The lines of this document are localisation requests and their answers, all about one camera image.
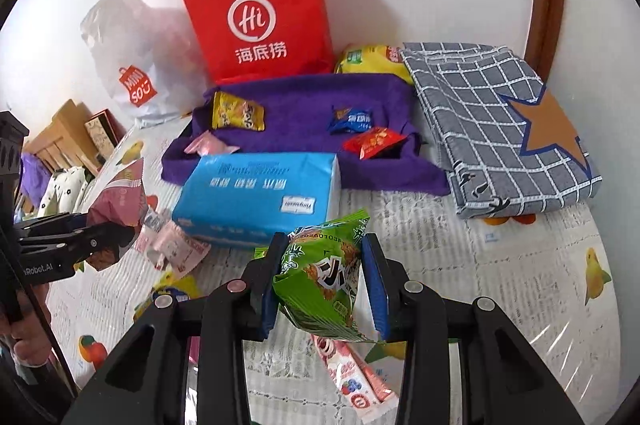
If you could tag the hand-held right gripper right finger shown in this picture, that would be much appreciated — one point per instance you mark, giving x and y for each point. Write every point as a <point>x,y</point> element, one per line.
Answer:
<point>375,285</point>

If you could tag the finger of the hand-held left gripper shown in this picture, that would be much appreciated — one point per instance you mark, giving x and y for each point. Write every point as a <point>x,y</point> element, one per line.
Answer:
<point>55,222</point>
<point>100,242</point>

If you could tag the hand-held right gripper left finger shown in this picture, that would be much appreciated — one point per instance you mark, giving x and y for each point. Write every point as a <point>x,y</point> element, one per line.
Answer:
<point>270,305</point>

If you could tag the dusty pink snack packet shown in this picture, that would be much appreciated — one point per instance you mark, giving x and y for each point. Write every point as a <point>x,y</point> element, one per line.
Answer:
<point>120,200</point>

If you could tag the green snack packet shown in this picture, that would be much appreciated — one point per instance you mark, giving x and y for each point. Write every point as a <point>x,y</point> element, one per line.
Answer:
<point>320,285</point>

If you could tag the pink stick sachet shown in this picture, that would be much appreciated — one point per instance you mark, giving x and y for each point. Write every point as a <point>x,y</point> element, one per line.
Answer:
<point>355,380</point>

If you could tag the red snack packet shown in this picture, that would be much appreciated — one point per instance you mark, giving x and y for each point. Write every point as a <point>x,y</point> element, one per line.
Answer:
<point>372,142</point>

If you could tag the light pink snack packet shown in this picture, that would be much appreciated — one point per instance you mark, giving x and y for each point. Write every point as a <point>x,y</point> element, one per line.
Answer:
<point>210,144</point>

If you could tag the blue snack packet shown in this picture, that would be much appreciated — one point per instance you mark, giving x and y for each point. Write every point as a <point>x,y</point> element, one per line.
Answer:
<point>350,120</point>

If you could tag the yellow snack packet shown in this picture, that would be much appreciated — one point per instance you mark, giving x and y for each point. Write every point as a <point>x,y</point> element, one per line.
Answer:
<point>237,111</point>

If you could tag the person's left hand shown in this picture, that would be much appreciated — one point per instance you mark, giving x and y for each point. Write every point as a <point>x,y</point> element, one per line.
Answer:
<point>27,340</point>

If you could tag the violet garment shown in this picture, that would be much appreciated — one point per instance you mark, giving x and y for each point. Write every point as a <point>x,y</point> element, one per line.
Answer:
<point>35,177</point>

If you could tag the wooden headboard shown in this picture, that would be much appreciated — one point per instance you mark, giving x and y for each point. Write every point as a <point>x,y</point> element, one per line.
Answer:
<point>60,130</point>

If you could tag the patterned box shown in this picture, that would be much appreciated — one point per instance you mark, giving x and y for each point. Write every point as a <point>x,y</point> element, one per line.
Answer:
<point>102,132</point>

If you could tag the blue tissue pack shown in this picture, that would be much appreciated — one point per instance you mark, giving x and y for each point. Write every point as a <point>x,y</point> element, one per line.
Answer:
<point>250,200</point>

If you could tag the fruit-printed tablecloth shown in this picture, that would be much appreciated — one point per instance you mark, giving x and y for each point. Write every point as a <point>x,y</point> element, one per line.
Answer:
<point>500,265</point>

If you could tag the white plastic bag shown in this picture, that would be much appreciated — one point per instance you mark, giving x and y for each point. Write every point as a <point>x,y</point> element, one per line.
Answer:
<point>130,50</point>

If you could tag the purple cloth tray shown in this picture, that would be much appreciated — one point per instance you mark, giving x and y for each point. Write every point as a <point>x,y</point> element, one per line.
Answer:
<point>300,105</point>

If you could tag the grey checked cloth with star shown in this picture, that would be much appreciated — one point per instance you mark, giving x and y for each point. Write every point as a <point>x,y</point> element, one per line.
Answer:
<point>480,120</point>

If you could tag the yellow chips bag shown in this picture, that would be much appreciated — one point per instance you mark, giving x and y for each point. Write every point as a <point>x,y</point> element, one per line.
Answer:
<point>370,60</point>

